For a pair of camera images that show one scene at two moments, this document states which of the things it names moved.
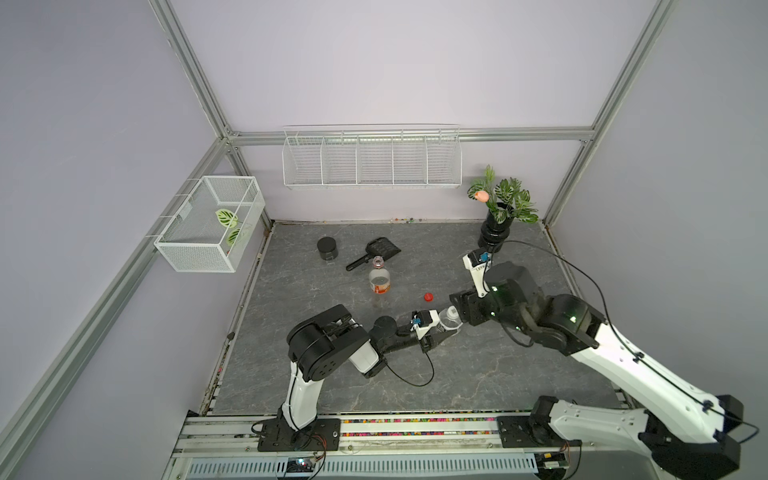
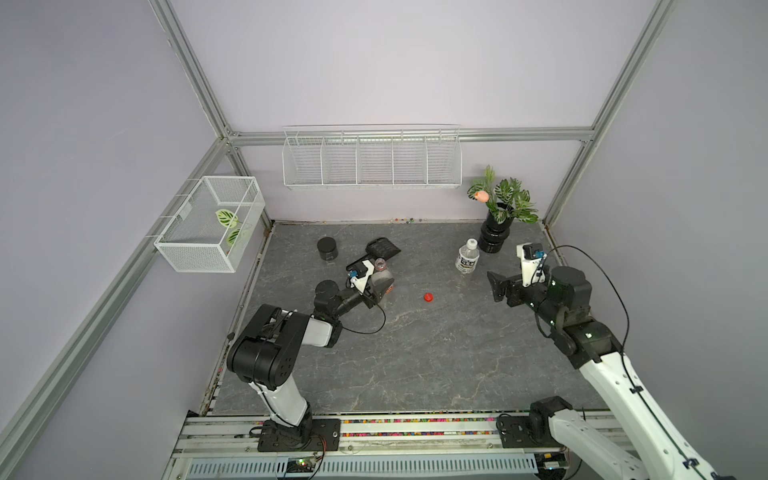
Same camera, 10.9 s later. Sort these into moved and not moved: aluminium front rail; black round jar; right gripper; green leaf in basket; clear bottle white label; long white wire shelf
Moved: clear bottle white label; right gripper
Not moved: long white wire shelf; green leaf in basket; black round jar; aluminium front rail
